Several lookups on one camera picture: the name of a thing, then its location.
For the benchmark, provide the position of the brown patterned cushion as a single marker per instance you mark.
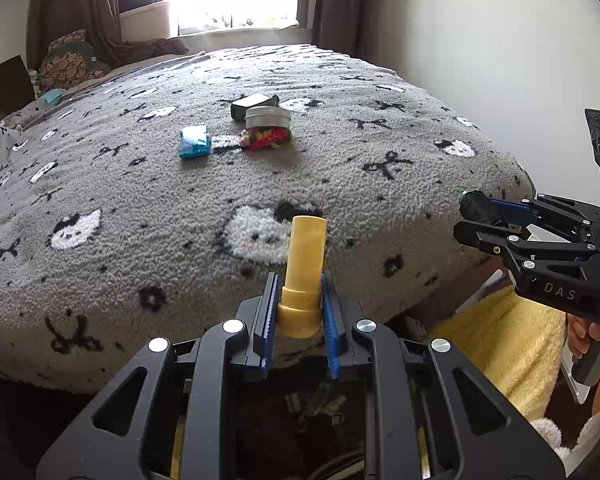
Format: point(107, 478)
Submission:
point(60, 67)

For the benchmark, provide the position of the yellow tube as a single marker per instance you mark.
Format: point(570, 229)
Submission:
point(305, 260)

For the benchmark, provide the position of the small black bottle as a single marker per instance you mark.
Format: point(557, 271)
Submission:
point(477, 207)

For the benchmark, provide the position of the dark green box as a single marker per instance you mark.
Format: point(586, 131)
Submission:
point(245, 105)

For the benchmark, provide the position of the dark wooden headboard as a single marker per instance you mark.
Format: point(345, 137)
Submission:
point(5, 80)

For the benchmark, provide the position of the small teal packet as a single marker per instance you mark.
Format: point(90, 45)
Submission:
point(55, 96)

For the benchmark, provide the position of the blue tissue packet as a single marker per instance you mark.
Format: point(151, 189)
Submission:
point(195, 141)

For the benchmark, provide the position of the person's right hand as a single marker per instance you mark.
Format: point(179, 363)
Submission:
point(576, 340)

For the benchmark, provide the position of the white storage box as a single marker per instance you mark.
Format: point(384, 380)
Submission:
point(145, 22)

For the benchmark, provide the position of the white fluffy cloth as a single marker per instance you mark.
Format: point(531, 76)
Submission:
point(547, 432)

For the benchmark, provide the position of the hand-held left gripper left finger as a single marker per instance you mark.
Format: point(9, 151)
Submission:
point(266, 315)

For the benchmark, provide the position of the dark green cloth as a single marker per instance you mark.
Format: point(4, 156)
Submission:
point(85, 50)

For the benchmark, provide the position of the row of small figurines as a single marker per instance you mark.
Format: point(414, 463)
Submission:
point(240, 21)

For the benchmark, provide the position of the brown curtain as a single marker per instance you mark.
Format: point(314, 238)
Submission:
point(340, 0)
point(80, 0)

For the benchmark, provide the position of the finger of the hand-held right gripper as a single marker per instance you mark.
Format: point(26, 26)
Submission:
point(515, 211)
point(485, 237)

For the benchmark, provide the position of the red small doll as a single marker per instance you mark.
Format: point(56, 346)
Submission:
point(267, 139)

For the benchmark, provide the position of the white window sill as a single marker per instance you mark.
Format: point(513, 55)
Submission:
point(260, 29)

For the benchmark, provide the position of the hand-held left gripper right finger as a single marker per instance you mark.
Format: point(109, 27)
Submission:
point(330, 325)

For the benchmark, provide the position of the yellow towel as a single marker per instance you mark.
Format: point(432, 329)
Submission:
point(505, 355)

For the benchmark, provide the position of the round metal tin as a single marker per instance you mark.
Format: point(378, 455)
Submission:
point(267, 116)

